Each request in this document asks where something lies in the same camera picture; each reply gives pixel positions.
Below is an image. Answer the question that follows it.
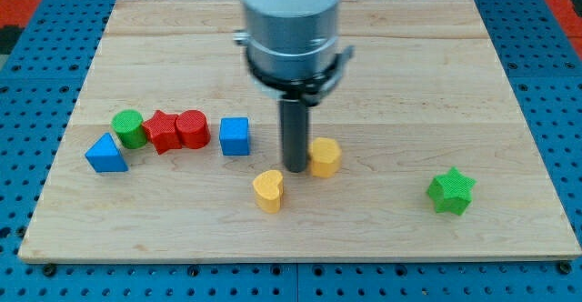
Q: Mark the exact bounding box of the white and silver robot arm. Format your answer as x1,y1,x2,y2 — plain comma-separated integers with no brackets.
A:
235,0,354,106

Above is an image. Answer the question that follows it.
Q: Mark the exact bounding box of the light wooden board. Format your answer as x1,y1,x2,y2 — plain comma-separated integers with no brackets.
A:
18,0,581,264

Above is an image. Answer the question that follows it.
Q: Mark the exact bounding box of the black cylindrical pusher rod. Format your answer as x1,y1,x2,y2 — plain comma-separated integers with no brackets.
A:
278,98,309,173

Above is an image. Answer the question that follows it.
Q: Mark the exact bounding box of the yellow heart block rear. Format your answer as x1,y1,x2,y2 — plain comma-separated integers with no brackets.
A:
309,137,342,178

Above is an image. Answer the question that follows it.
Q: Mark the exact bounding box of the yellow heart block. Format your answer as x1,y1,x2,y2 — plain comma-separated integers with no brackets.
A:
309,137,342,178
252,169,284,214

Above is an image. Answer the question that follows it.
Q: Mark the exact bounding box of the yellow heart block front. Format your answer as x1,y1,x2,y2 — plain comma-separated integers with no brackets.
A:
252,169,284,214

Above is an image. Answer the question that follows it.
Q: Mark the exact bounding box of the blue cube block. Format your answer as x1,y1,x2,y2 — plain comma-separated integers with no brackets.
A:
219,117,250,156

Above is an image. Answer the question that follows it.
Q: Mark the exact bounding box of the red cylinder block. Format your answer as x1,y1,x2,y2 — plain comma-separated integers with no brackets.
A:
176,110,211,149

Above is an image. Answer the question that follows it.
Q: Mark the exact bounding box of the red star block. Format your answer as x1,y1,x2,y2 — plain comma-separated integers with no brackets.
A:
142,110,182,155

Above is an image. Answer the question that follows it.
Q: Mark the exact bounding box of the green cylinder block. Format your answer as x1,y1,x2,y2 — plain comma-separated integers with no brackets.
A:
111,109,147,149

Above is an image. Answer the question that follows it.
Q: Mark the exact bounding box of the green star block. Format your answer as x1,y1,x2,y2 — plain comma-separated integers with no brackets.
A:
426,166,477,216

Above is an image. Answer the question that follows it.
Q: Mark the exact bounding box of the blue triangle block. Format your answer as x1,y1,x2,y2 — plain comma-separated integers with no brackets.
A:
85,133,128,173

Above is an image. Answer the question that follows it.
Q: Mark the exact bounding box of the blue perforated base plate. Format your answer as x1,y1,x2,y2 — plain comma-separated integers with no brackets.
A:
1,0,581,301

